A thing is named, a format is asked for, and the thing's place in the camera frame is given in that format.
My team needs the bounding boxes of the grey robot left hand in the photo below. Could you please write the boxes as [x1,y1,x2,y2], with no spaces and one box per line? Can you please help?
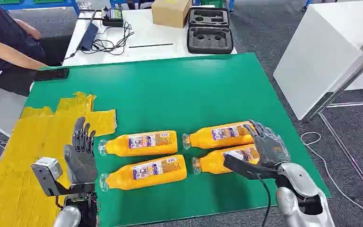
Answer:
[63,116,98,185]

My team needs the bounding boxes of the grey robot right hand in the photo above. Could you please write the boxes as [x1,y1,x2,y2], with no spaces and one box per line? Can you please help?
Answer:
[243,120,291,168]

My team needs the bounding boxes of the orange drink bottle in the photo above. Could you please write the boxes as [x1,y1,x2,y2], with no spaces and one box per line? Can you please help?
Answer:
[191,143,260,175]
[182,121,257,150]
[98,130,178,157]
[99,154,188,192]

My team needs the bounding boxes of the yellow plastic sheet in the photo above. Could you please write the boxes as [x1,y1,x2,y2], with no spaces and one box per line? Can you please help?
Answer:
[0,91,117,227]

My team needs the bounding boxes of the black phone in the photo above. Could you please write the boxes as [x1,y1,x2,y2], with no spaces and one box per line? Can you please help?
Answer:
[34,67,70,82]

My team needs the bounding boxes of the green table mat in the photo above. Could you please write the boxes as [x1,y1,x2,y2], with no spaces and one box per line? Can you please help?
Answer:
[25,52,331,227]

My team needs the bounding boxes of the large white table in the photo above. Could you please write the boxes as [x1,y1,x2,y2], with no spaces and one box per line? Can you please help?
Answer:
[273,0,363,121]

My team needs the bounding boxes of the black foam case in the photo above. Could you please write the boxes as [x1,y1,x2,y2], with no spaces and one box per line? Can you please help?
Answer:
[187,7,234,55]

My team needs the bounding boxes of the dark blue tablet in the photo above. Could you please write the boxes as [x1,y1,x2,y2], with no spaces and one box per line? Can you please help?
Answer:
[79,22,99,52]

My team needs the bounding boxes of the thin black rod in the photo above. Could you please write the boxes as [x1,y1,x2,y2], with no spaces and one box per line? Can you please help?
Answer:
[128,43,174,49]

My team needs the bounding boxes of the black controller with screen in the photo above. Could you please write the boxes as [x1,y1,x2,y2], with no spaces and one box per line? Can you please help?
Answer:
[101,7,125,27]

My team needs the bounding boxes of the person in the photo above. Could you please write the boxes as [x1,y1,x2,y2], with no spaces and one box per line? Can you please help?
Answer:
[0,0,49,97]

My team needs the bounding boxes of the green plastic crate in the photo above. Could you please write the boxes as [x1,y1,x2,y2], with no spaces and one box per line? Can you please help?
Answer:
[200,0,225,9]

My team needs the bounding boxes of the cardboard box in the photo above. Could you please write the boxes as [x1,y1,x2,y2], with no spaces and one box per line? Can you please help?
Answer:
[151,0,192,29]

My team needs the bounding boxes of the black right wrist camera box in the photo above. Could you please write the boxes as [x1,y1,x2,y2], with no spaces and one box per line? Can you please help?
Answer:
[223,151,277,181]

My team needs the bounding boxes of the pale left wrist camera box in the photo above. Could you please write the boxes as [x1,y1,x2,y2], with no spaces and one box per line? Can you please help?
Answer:
[30,157,65,197]

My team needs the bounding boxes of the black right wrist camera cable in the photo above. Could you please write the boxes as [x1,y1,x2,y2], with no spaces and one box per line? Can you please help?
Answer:
[250,171,272,227]

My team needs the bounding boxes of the white floor cable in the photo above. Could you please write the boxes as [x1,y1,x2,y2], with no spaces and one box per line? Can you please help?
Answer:
[300,131,363,218]

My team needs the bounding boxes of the black tangled cables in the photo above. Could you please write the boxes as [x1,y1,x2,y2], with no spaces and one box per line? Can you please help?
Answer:
[64,22,135,60]

